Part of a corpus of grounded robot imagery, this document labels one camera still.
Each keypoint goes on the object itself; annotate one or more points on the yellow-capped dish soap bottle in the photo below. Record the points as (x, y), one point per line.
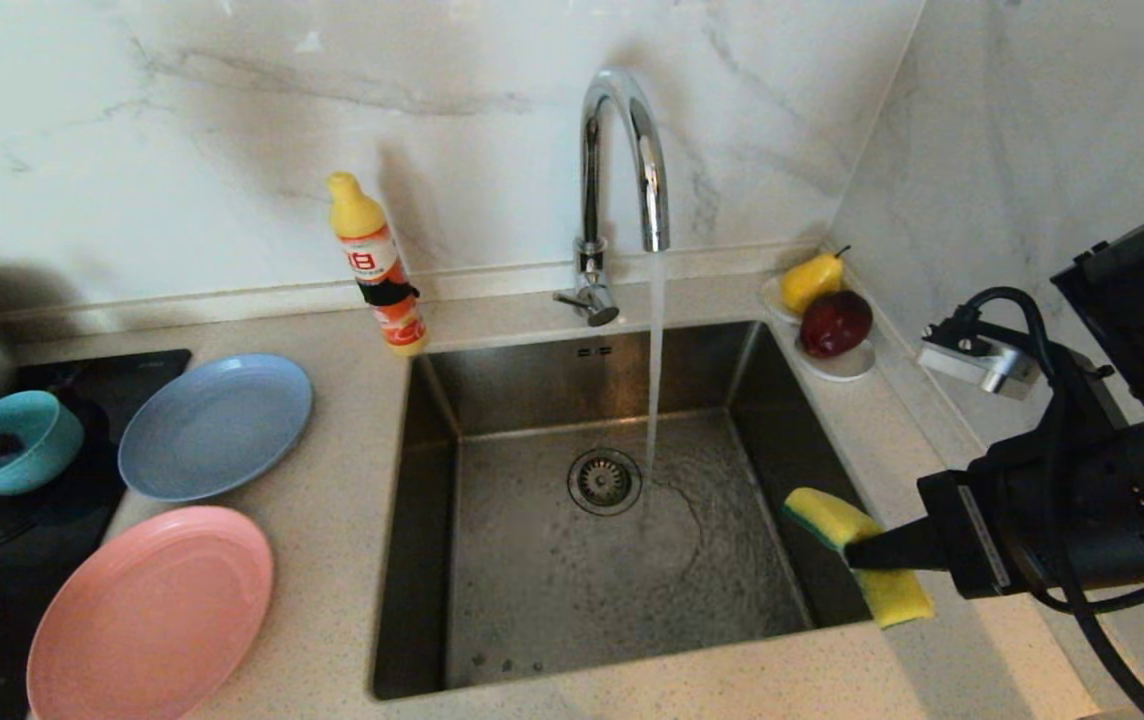
(377, 262)

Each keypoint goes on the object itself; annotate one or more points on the teal bowl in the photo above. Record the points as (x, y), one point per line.
(42, 450)

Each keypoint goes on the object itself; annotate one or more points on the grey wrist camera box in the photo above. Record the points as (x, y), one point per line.
(982, 362)

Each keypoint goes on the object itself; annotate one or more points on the blue plate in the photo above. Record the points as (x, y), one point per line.
(217, 425)

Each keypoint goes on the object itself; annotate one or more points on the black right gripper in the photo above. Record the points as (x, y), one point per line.
(1082, 500)

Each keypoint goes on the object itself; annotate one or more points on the large pink plate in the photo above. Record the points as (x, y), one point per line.
(152, 620)

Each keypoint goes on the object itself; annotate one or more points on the stainless steel sink basin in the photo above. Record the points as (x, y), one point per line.
(532, 600)

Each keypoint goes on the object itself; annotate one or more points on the black induction cooktop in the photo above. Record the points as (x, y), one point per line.
(132, 375)

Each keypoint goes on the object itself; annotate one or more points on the yellow fish-shaped sponge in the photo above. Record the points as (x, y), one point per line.
(897, 600)

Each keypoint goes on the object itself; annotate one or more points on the running tap water stream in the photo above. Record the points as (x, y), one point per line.
(654, 350)

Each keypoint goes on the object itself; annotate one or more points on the yellow pear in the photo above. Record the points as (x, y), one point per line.
(809, 283)

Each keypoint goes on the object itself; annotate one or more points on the round metal drain strainer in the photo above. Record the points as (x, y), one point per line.
(600, 482)

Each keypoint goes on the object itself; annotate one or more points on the chrome gooseneck faucet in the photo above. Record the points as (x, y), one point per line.
(589, 200)

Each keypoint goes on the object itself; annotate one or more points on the small white fruit dish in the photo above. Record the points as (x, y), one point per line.
(844, 369)

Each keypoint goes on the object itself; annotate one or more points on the dark red apple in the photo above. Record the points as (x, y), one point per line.
(834, 325)

